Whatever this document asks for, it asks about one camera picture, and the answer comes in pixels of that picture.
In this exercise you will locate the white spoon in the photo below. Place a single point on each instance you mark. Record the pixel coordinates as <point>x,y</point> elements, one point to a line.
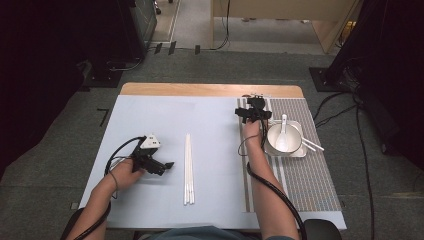
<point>282,141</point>

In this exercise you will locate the light blue table mat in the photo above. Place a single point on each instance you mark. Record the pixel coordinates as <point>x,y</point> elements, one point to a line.
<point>160,116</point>

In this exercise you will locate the white bowl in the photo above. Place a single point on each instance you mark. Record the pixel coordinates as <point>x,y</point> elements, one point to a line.
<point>295,140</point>

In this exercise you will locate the black chair armrest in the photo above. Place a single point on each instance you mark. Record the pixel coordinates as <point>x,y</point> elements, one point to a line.
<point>321,230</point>

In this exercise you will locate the striped woven placemat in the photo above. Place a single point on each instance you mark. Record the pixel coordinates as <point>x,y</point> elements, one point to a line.
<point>310,186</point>

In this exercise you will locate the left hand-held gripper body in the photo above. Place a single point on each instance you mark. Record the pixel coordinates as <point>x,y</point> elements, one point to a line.
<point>143,158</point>

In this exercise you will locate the person's right hand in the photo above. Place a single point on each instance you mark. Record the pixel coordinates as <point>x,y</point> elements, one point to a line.
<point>251,131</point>

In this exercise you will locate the black stand base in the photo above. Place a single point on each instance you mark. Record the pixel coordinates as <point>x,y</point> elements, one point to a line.
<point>328,80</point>
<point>103,78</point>

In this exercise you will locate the person's grey-blue clothing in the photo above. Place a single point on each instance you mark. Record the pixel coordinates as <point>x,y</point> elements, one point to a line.
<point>200,234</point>

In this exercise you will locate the person's left hand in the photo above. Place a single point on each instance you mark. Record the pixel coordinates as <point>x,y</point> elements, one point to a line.
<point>125,174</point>

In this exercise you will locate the dark cabinet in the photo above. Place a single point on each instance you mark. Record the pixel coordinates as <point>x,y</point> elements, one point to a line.
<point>143,20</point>

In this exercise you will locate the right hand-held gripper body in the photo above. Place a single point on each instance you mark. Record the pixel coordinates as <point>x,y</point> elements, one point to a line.
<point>256,106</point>

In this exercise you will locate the wooden partition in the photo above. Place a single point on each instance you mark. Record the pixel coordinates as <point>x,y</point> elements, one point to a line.
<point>283,8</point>

